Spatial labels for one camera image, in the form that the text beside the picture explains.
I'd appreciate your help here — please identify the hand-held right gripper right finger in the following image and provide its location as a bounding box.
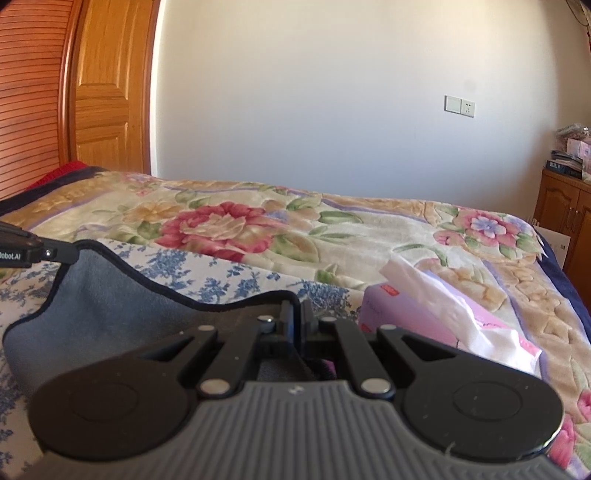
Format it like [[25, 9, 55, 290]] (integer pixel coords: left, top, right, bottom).
[[300, 299, 463, 400]]

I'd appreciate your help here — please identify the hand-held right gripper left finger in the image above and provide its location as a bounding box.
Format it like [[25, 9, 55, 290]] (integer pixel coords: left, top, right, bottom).
[[132, 299, 302, 400]]

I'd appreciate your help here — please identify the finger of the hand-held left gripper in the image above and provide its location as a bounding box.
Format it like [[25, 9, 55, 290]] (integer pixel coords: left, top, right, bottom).
[[28, 235, 88, 267]]

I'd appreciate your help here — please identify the grey towel with dark border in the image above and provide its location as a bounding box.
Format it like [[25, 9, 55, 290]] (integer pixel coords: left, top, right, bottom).
[[2, 239, 366, 386]]

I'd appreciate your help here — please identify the red cloth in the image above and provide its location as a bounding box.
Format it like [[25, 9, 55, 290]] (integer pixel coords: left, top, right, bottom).
[[24, 159, 97, 191]]

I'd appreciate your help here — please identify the pink tissue packet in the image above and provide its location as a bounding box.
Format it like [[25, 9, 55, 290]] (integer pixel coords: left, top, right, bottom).
[[359, 257, 544, 376]]

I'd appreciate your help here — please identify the blue floral white sheet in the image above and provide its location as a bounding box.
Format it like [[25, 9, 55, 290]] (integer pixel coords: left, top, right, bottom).
[[0, 237, 365, 480]]

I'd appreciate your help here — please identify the floral plush blanket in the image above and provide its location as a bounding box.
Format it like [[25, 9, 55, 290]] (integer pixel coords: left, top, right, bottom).
[[0, 166, 591, 480]]

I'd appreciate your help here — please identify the louvered wooden panel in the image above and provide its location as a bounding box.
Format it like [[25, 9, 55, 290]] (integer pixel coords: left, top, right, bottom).
[[0, 0, 85, 202]]

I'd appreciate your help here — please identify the wooden panel door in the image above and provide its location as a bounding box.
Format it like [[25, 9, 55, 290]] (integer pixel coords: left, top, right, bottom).
[[68, 0, 160, 175]]

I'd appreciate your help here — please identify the white paper board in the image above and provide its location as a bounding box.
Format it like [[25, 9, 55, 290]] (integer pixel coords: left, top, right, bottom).
[[534, 220, 572, 269]]

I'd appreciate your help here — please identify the wooden cabinet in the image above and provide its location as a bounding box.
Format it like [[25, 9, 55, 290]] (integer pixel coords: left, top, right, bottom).
[[533, 168, 591, 296]]

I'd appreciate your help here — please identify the dark blue book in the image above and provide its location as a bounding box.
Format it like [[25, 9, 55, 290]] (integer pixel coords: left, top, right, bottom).
[[545, 159, 583, 180]]

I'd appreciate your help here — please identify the pink box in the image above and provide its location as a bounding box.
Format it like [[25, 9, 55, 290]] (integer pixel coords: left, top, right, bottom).
[[565, 137, 591, 161]]

